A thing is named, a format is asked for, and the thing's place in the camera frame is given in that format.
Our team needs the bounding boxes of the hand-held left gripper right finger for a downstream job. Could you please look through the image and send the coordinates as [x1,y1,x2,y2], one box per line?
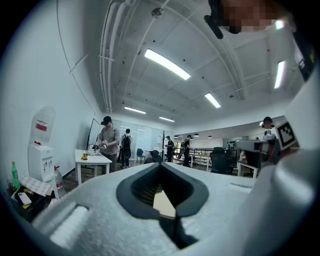
[161,161,257,256]

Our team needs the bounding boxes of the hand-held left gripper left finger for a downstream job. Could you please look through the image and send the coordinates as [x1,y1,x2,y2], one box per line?
[31,161,182,256]

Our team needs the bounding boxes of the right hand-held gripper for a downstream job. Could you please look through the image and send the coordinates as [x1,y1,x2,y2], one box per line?
[235,120,301,165]

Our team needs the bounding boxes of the white desk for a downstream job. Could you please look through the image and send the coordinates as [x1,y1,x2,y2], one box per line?
[236,159,260,180]

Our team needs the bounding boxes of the black office chair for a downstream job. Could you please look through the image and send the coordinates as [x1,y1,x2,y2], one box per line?
[209,146,233,175]

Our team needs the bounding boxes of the white rectangular table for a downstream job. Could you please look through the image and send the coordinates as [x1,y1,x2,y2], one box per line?
[74,149,113,186]

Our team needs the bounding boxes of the wooden long table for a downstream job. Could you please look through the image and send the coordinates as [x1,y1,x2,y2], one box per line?
[189,152,213,172]

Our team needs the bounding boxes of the clear water jug red cap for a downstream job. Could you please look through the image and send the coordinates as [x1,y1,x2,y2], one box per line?
[53,164,68,198]

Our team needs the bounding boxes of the blue chair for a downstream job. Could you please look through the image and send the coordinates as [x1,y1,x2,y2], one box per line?
[136,148,147,165]

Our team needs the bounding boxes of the white patterned paper bag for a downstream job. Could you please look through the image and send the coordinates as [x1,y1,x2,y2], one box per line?
[18,174,54,198]

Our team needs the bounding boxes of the black storage box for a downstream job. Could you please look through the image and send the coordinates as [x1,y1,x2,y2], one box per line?
[9,186,56,223]

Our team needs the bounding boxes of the white water dispenser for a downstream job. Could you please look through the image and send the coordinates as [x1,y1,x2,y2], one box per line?
[27,142,60,200]

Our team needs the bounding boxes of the white smartphone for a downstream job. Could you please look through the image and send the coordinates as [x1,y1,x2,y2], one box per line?
[17,191,33,206]

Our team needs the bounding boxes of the dark coat rack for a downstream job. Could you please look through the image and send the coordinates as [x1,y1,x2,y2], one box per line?
[158,129,169,152]

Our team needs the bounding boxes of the person's dark printed shirt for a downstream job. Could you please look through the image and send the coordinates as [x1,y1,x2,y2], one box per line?
[292,29,317,83]

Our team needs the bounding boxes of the green plastic bottle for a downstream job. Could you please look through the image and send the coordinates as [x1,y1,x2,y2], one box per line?
[11,161,21,191]

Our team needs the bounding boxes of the clear dispenser water jug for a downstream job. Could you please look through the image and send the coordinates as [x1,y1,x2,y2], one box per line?
[29,105,57,146]

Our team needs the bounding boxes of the person's head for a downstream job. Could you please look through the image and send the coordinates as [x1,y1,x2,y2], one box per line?
[221,0,297,34]

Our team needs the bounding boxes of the white ceiling pipes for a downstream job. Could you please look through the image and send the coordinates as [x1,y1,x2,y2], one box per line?
[99,0,131,115]

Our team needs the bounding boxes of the round ceiling fixture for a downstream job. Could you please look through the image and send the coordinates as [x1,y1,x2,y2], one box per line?
[151,7,165,19]

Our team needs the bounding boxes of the black head-mounted camera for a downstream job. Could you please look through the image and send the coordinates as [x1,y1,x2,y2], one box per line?
[203,0,242,40]

